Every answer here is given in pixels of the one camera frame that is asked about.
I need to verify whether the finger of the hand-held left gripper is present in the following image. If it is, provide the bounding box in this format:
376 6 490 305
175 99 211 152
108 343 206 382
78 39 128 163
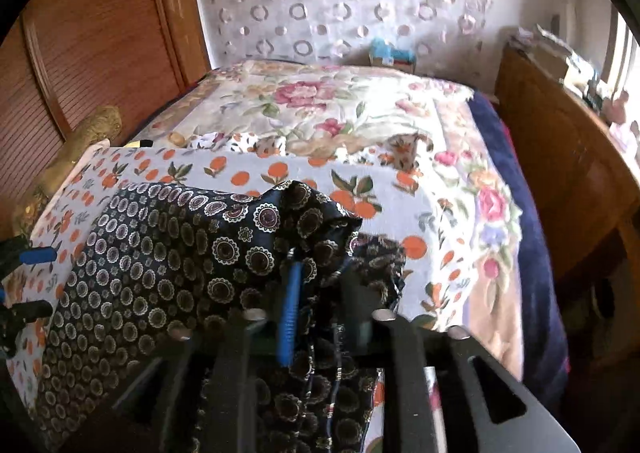
0 299 55 336
0 237 55 270

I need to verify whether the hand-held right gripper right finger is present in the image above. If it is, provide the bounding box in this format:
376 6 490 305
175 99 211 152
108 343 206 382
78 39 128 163
335 273 582 453

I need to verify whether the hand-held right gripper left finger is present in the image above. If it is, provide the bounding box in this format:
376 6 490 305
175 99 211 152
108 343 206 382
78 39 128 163
115 248 307 453

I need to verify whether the navy medallion-print satin robe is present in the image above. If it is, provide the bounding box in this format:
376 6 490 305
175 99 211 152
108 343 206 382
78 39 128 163
35 180 407 453

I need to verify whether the white orange-print sheet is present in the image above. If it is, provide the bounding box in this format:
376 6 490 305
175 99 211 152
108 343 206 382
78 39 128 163
7 143 468 453

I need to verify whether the navy fleece blanket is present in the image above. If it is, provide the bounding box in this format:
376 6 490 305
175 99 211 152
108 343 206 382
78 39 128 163
467 89 572 406

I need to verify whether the floral blanket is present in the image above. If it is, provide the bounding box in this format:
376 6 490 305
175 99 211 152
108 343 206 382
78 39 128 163
137 60 526 379

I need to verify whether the wooden wardrobe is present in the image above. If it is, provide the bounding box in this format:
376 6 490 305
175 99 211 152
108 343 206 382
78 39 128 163
0 0 212 234

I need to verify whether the wooden cabinet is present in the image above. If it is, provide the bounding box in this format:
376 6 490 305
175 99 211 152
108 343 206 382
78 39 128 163
494 43 640 371

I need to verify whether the teal tissue box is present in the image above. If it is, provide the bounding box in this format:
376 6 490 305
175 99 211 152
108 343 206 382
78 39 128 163
369 38 419 72

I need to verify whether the stack of books and papers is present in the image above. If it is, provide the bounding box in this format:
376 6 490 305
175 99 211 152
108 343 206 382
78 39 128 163
509 23 603 96

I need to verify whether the pink figurine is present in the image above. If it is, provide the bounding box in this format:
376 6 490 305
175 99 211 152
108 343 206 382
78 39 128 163
601 90 632 128

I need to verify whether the window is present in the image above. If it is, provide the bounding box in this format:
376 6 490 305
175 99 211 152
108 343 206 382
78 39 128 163
597 3 640 101

